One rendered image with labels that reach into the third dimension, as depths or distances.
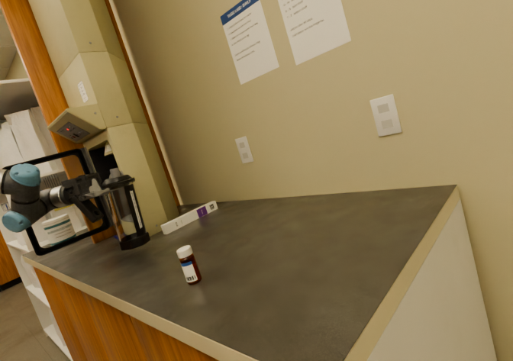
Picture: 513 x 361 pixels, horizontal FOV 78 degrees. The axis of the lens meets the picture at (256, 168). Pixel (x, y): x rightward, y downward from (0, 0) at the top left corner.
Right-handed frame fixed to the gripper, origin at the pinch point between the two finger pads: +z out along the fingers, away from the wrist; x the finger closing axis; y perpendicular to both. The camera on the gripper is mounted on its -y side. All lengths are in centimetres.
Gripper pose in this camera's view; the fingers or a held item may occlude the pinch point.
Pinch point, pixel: (118, 188)
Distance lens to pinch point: 116.2
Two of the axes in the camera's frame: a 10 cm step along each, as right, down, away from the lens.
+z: 9.5, -2.2, -2.4
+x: 2.1, -1.7, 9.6
